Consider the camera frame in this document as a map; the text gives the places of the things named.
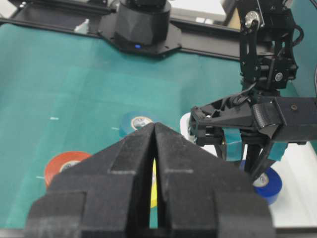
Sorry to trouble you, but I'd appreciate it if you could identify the blue tape roll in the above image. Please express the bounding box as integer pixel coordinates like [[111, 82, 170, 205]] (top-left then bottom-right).
[[253, 168, 283, 205]]

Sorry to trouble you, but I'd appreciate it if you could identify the yellow tape roll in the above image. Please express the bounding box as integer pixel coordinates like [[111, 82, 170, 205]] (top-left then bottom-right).
[[151, 160, 158, 209]]

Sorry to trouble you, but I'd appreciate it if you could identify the teal green tape roll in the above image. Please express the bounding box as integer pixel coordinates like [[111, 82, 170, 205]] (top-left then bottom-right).
[[119, 111, 159, 138]]

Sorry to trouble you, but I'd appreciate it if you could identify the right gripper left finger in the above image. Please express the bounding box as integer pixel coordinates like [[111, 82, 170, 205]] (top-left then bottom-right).
[[24, 123, 155, 238]]

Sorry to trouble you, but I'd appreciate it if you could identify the white plastic tray case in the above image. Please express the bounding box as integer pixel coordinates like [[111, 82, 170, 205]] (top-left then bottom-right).
[[179, 112, 317, 229]]

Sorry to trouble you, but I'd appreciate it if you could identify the red tape roll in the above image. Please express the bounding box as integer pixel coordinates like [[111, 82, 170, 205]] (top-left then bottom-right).
[[44, 151, 92, 189]]

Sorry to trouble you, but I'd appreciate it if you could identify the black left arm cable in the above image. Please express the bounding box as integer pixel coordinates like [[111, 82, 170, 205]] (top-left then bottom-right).
[[292, 24, 306, 48]]

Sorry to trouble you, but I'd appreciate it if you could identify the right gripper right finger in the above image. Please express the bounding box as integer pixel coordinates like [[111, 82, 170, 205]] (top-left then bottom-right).
[[155, 123, 275, 238]]

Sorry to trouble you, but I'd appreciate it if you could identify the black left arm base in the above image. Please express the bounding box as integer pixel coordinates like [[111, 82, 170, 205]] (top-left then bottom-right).
[[98, 0, 182, 56]]

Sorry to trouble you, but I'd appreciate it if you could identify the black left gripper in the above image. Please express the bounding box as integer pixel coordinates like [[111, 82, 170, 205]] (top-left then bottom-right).
[[189, 95, 317, 183]]

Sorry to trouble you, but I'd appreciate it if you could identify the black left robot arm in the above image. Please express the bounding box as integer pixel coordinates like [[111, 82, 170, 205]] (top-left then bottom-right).
[[189, 0, 317, 180]]

